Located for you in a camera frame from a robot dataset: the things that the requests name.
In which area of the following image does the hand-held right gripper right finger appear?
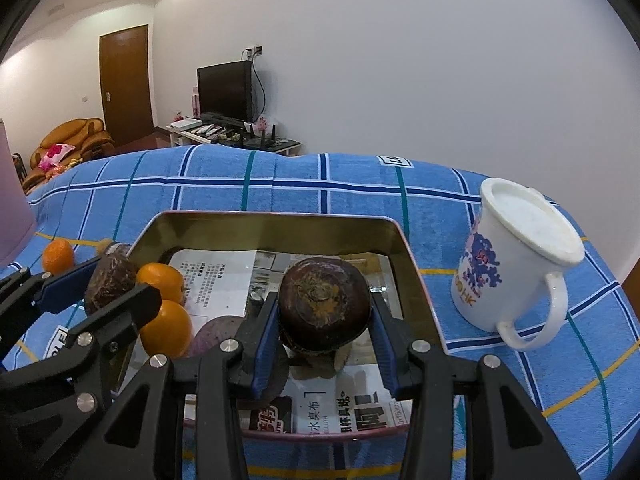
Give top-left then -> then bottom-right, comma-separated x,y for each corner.
370,291 -> 581,480

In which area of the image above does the large dark brown water chestnut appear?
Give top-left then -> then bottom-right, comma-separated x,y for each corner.
277,256 -> 373,358

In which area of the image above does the purple thermos bottle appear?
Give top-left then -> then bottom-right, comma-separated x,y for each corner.
0,119 -> 37,266

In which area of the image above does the small orange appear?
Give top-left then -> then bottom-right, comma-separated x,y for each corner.
136,262 -> 185,306
139,300 -> 195,359
41,239 -> 76,275

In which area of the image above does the blue plaid cloth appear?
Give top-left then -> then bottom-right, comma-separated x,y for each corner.
0,145 -> 640,480

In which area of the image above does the pink floral cushion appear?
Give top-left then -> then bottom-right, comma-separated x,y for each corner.
39,142 -> 76,171

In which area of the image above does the black power cable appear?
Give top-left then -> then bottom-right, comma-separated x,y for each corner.
252,57 -> 268,116

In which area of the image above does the small dark brown water chestnut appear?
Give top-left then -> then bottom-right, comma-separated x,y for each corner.
84,252 -> 138,316

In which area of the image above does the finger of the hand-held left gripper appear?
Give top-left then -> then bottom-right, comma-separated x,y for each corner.
0,284 -> 163,461
0,255 -> 106,361

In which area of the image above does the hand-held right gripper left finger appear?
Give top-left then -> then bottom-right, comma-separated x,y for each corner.
102,292 -> 281,480

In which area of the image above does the black television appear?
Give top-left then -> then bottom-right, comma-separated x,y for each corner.
196,60 -> 253,123

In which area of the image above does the pink tin box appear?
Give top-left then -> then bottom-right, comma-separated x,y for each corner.
112,210 -> 448,446

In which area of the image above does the white mug lid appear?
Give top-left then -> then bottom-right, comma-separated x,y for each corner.
480,177 -> 586,267

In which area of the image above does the white television stand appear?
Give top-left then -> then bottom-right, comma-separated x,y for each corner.
166,122 -> 302,158

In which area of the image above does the purple cut taro piece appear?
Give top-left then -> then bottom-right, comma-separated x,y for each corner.
191,315 -> 251,358

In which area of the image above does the white floral mug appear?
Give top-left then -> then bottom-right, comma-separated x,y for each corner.
451,195 -> 571,352

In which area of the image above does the black router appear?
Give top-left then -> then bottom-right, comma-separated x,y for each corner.
243,127 -> 281,151

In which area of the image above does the brown wooden door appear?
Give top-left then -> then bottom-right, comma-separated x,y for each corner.
99,24 -> 153,146

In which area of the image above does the brown leather sofa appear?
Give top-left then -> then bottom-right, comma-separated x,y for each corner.
22,130 -> 83,196

